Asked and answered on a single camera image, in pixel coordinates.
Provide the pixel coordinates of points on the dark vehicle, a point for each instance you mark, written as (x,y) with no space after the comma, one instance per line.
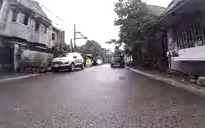
(117,61)

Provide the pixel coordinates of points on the wet grey asphalt road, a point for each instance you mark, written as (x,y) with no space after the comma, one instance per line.
(100,96)

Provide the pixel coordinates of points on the white car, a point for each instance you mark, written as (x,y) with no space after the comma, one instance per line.
(68,61)

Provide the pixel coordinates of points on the utility pole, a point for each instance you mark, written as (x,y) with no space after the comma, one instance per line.
(74,37)

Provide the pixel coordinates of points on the large green tree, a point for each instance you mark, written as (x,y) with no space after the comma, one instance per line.
(136,30)

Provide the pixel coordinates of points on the concrete kerb strip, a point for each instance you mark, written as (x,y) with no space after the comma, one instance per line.
(176,83)

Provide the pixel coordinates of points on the grey two-storey building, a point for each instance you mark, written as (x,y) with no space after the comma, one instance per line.
(20,30)

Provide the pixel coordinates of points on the pale concrete sidewalk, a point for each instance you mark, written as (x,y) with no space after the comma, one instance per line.
(10,77)

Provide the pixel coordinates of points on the building with barred windows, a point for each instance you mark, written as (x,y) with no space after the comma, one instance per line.
(193,40)

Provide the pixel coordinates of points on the concrete block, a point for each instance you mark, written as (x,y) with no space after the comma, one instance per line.
(204,81)

